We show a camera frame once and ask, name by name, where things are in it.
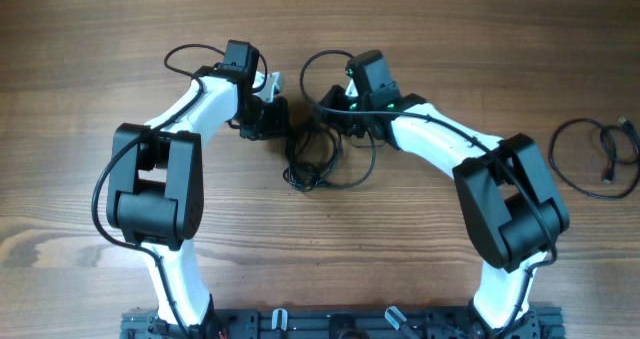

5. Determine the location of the black usb cable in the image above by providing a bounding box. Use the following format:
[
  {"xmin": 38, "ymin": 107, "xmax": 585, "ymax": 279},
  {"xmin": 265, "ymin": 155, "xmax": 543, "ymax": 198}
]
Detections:
[{"xmin": 282, "ymin": 121, "xmax": 378, "ymax": 194}]

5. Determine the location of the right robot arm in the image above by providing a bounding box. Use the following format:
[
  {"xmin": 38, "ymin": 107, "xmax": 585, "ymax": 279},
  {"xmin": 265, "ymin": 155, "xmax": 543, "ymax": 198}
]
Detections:
[{"xmin": 316, "ymin": 50, "xmax": 570, "ymax": 338}]

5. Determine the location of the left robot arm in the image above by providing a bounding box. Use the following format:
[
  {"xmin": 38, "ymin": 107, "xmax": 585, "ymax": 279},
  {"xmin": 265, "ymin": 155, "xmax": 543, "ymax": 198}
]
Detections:
[{"xmin": 92, "ymin": 40, "xmax": 290, "ymax": 338}]

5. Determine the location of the right camera cable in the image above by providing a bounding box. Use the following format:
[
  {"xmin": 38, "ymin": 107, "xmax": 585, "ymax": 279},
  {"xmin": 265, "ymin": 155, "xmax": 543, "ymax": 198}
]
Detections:
[{"xmin": 298, "ymin": 49, "xmax": 559, "ymax": 338}]

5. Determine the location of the camera cable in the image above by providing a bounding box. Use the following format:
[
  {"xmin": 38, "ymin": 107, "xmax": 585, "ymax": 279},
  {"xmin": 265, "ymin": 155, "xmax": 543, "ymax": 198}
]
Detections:
[
  {"xmin": 90, "ymin": 43, "xmax": 226, "ymax": 339},
  {"xmin": 298, "ymin": 49, "xmax": 559, "ymax": 338}
]

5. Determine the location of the left camera cable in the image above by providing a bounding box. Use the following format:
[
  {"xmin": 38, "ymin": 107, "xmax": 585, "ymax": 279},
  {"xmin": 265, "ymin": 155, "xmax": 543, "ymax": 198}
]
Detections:
[{"xmin": 90, "ymin": 43, "xmax": 226, "ymax": 339}]

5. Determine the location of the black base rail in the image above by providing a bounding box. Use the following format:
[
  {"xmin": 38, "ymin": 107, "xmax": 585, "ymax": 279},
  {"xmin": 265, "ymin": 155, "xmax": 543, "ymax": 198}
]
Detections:
[{"xmin": 119, "ymin": 306, "xmax": 567, "ymax": 339}]

